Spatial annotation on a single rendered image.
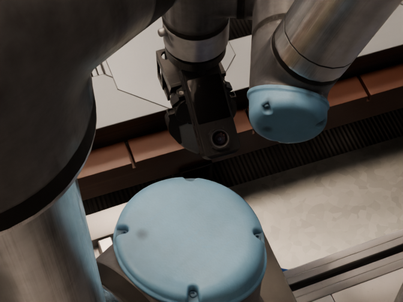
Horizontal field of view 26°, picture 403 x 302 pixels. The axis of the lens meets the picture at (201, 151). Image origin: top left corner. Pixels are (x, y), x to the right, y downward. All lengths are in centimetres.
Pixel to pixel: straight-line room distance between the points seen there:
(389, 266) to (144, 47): 50
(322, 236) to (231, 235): 68
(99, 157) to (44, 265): 81
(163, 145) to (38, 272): 82
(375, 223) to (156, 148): 36
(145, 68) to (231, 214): 61
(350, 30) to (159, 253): 25
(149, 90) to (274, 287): 44
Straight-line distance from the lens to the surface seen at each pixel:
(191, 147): 113
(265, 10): 87
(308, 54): 77
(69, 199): 41
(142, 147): 123
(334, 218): 135
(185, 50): 97
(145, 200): 68
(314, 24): 75
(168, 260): 65
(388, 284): 102
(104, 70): 127
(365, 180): 139
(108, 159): 123
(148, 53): 128
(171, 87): 105
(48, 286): 44
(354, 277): 101
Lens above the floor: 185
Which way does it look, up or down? 57 degrees down
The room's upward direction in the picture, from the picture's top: straight up
